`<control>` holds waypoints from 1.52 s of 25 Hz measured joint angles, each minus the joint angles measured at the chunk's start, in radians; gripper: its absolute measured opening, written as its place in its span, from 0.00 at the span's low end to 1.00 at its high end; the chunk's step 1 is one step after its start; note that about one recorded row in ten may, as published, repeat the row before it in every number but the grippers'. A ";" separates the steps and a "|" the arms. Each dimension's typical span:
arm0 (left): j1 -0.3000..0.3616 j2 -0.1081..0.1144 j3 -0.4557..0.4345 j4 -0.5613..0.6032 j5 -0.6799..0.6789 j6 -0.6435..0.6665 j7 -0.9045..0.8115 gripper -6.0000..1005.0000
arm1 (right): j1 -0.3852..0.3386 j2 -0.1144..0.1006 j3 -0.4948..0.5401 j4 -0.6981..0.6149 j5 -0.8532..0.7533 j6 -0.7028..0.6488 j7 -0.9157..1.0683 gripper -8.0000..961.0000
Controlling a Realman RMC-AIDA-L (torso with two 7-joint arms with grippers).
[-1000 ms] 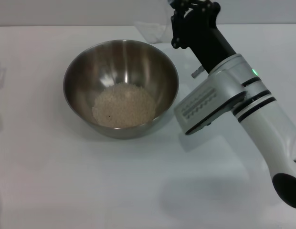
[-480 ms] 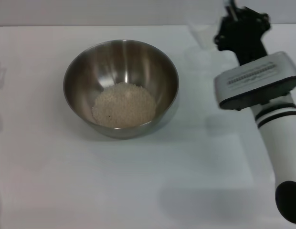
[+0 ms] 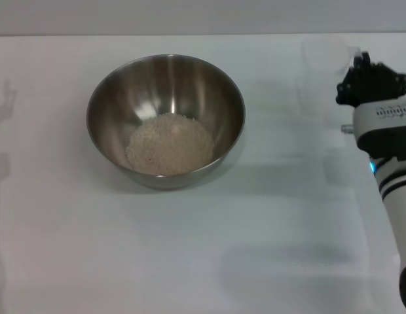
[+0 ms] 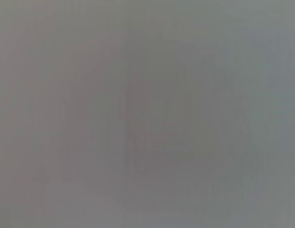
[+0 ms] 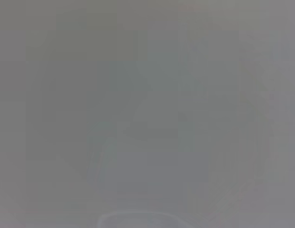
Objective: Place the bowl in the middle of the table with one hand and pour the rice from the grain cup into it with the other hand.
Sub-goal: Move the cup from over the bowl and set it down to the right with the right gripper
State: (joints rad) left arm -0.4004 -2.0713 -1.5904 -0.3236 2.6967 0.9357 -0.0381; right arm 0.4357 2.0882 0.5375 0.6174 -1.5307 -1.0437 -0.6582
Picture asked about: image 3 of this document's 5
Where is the clear plastic measuring cup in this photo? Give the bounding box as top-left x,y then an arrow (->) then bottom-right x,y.
301,36 -> 361,99

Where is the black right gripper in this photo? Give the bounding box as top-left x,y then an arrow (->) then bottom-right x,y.
335,51 -> 406,106

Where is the white rice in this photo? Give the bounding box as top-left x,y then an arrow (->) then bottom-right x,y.
124,112 -> 215,176

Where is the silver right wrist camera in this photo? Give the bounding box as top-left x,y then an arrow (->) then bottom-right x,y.
351,96 -> 406,162

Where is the stainless steel mixing bowl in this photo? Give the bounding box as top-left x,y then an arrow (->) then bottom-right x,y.
86,54 -> 247,191

